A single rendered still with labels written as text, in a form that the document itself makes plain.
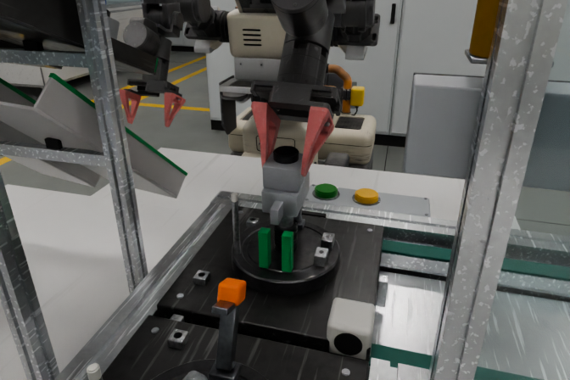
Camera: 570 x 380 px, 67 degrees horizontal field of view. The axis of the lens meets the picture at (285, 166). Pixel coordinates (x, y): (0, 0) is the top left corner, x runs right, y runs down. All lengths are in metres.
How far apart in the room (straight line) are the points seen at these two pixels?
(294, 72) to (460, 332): 0.31
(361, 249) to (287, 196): 0.16
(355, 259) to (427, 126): 0.29
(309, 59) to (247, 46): 0.74
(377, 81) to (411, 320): 3.04
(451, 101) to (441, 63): 3.19
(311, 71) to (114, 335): 0.36
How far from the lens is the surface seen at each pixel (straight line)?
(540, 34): 0.30
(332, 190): 0.75
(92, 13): 0.51
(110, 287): 0.76
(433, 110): 0.33
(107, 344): 0.53
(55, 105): 0.52
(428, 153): 0.34
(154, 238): 0.85
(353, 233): 0.64
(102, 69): 0.52
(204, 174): 1.09
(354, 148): 1.53
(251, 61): 1.23
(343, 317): 0.47
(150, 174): 0.64
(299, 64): 0.51
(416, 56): 3.50
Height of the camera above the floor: 1.31
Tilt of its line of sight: 24 degrees down
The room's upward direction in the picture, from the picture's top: straight up
